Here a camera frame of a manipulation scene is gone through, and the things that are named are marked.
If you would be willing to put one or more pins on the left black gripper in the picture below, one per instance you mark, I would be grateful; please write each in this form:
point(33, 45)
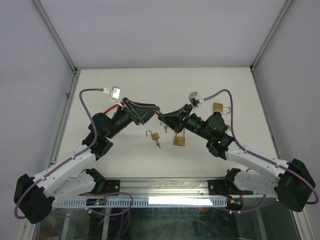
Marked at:
point(143, 112)

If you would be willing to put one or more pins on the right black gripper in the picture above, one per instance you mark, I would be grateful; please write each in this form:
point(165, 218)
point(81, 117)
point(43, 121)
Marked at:
point(174, 119)

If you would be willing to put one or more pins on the long shackle brass padlock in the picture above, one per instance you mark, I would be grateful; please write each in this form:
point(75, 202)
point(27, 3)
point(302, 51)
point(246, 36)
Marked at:
point(179, 141)

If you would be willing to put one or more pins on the small brass padlock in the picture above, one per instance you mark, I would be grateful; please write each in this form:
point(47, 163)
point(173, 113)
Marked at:
point(154, 136)

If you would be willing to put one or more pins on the wide brass padlock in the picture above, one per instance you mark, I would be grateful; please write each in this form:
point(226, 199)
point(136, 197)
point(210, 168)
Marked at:
point(221, 108)

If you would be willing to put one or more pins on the red cable lock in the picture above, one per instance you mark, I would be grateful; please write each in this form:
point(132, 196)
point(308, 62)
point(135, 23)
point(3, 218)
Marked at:
point(114, 107)

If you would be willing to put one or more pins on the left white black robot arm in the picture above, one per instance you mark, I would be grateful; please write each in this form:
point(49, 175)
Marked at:
point(92, 148)

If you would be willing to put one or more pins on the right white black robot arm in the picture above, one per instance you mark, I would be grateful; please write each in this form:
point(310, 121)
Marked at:
point(288, 181)

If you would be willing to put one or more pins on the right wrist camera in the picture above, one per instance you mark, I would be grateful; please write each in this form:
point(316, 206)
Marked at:
point(196, 100)

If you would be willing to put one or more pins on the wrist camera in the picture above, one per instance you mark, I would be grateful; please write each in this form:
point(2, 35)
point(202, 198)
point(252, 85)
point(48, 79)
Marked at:
point(114, 94)
point(196, 100)

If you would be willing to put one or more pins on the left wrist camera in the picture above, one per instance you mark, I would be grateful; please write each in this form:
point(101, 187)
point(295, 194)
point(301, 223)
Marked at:
point(114, 94)

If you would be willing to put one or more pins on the aluminium front rail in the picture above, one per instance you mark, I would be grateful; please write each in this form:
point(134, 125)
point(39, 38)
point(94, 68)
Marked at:
point(162, 186)

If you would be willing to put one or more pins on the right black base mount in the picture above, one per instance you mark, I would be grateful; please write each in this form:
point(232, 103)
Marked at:
point(220, 187)

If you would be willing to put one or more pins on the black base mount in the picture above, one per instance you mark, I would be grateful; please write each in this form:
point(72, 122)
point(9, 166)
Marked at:
point(220, 187)
point(108, 186)

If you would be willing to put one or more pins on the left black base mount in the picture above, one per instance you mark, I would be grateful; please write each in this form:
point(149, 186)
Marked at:
point(108, 186)

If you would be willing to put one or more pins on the grey slotted cable duct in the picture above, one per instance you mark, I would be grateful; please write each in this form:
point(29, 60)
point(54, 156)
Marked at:
point(146, 202)

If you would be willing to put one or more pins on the left aluminium frame post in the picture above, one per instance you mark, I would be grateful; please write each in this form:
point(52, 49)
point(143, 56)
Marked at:
point(54, 34)

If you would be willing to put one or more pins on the aluminium frame post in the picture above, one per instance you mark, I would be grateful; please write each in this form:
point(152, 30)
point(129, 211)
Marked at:
point(54, 34)
point(273, 30)

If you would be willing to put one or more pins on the right aluminium frame post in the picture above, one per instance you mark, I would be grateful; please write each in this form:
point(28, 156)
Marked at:
point(273, 30)

